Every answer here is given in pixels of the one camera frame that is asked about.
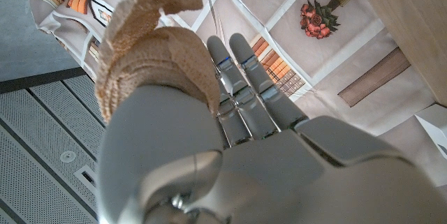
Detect printed bookshelf backdrop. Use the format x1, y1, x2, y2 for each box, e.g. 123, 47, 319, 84
22, 0, 437, 137

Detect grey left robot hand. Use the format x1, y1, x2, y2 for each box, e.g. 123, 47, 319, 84
96, 32, 447, 224

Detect rectangular ceiling vent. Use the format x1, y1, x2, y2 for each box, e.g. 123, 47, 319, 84
73, 165, 98, 192

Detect round ceiling sensor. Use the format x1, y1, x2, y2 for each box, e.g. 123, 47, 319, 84
59, 149, 77, 164

